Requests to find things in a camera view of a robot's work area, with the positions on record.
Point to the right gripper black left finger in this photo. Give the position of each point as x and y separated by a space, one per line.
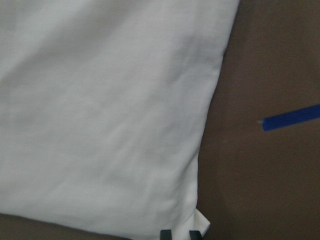
165 234

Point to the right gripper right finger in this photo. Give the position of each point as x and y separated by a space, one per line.
195 235

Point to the cream long-sleeve printed shirt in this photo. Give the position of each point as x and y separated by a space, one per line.
103 105

